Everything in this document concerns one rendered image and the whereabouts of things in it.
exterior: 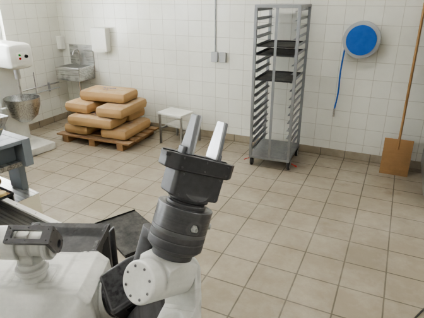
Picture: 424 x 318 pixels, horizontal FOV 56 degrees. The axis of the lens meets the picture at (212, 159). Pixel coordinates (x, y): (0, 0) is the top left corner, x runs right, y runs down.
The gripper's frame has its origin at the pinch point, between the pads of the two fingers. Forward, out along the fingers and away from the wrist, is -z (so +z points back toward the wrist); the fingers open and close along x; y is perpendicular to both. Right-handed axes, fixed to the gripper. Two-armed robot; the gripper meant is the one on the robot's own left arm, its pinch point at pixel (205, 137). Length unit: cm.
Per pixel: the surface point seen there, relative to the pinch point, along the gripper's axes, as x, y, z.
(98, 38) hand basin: -104, 560, -79
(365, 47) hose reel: -313, 259, -131
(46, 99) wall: -63, 621, 30
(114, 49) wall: -128, 555, -71
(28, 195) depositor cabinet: -6, 187, 66
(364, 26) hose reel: -303, 259, -150
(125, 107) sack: -135, 455, 7
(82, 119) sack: -94, 490, 38
